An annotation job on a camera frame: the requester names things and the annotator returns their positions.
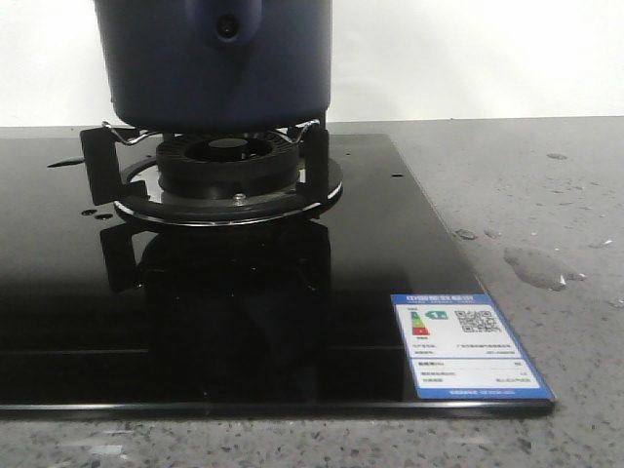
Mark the dark blue cooking pot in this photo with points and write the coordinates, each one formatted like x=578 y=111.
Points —
x=217 y=66

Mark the black metal pot support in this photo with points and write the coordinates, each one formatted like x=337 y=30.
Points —
x=135 y=192

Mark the black gas burner head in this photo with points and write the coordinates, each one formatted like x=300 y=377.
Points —
x=218 y=167

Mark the blue energy rating label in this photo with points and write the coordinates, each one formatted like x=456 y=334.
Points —
x=460 y=347

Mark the black glass gas stove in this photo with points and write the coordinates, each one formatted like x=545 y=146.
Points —
x=101 y=318

